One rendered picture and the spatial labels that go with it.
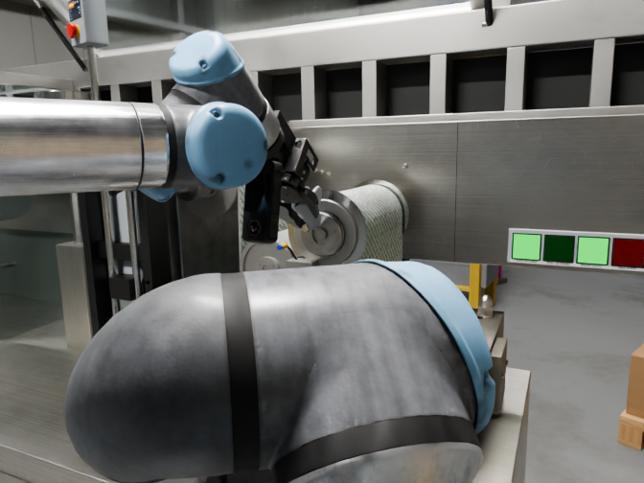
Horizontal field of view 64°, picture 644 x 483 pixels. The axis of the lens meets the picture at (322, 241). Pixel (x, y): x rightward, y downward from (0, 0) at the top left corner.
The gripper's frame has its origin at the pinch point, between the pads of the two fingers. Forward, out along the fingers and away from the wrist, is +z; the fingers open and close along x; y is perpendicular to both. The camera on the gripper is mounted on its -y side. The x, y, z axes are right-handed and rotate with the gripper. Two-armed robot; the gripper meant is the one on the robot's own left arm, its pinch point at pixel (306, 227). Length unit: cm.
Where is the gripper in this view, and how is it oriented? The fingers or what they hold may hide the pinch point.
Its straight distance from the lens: 85.0
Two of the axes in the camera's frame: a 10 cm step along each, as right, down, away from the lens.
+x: -9.1, -0.6, 4.2
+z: 3.4, 4.9, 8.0
